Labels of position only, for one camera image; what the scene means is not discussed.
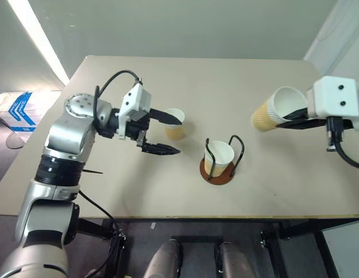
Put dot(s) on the dark rounded grey shape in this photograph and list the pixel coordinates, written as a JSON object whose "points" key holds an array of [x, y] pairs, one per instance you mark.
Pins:
{"points": [[235, 260], [163, 259]]}

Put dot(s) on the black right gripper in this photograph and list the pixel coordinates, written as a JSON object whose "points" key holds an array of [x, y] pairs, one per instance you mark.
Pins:
{"points": [[348, 123]]}

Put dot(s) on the paper cup with ribbed sleeve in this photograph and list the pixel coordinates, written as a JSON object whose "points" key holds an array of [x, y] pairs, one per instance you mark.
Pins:
{"points": [[266, 116]]}

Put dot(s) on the cardboard box with blue print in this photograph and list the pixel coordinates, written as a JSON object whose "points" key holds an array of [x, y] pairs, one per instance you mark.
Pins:
{"points": [[19, 110]]}

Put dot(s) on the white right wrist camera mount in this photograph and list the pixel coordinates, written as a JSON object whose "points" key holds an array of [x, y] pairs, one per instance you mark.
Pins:
{"points": [[333, 98]]}

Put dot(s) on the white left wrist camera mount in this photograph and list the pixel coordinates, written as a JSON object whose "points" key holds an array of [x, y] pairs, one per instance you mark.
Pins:
{"points": [[135, 101]]}

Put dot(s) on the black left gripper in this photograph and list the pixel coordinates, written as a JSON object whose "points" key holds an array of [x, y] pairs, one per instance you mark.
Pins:
{"points": [[135, 127]]}

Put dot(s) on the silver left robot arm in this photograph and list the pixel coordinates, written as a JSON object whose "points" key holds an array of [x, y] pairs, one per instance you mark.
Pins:
{"points": [[66, 136]]}

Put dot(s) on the white panel with black edge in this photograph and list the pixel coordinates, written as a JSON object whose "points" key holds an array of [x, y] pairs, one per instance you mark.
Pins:
{"points": [[347, 252]]}

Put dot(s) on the grey round disc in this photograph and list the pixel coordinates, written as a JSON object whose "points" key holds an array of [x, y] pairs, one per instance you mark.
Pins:
{"points": [[14, 142]]}

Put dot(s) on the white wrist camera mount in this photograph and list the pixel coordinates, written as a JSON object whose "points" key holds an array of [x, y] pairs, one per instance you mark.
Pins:
{"points": [[333, 98], [135, 101]]}

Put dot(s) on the black table frame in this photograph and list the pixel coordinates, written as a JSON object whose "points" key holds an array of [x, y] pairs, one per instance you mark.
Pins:
{"points": [[283, 228]]}

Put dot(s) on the paper cup with tan sleeve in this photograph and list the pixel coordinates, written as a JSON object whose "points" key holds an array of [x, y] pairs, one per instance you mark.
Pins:
{"points": [[174, 131], [222, 153]]}

